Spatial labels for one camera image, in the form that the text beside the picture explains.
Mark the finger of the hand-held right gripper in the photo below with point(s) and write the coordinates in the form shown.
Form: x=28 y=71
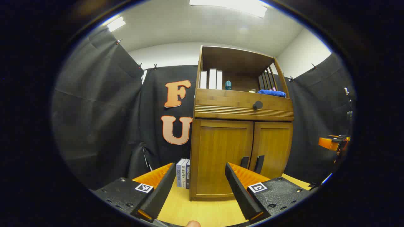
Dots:
x=328 y=144

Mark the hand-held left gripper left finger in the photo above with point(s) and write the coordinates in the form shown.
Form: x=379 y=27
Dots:
x=164 y=192

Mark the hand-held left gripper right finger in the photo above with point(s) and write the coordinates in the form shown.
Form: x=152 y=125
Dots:
x=240 y=192

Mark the wooden double-door shoe cabinet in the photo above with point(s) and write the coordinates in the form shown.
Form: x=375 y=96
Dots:
x=227 y=101

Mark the grey-blue paperback book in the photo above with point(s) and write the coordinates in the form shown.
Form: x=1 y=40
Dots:
x=179 y=173
x=184 y=175

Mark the white flat object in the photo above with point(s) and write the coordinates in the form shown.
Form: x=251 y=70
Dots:
x=326 y=178

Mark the blue folded towel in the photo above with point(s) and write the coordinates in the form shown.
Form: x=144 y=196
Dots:
x=271 y=93

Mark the black round drawer knob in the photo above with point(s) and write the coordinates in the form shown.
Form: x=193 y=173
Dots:
x=257 y=105

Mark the teal small bottle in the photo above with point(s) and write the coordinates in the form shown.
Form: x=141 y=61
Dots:
x=228 y=85

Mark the black backdrop cloth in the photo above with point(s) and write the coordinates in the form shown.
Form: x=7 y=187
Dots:
x=94 y=110

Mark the small ceiling light panel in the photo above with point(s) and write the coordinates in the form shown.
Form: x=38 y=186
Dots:
x=116 y=24

